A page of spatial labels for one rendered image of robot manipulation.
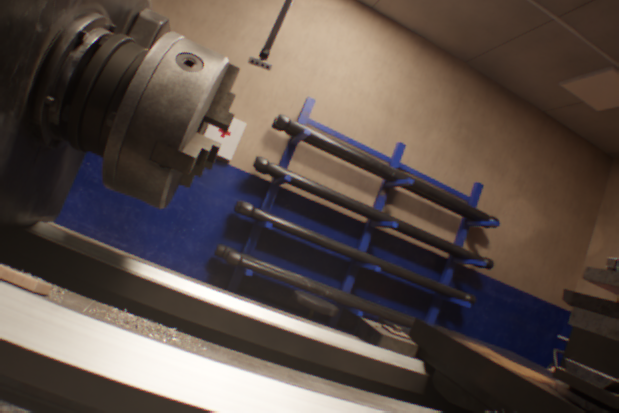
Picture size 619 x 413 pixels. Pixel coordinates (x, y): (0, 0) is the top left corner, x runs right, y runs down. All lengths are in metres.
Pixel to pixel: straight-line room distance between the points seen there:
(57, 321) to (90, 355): 0.05
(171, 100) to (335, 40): 3.66
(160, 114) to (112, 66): 0.11
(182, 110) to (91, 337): 0.27
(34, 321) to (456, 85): 4.45
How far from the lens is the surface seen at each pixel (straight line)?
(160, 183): 0.53
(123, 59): 0.58
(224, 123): 0.62
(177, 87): 0.51
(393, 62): 4.29
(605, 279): 0.75
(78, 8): 0.61
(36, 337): 0.43
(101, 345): 0.43
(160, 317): 0.80
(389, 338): 0.94
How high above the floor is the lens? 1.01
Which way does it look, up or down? 6 degrees up
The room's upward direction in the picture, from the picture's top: 22 degrees clockwise
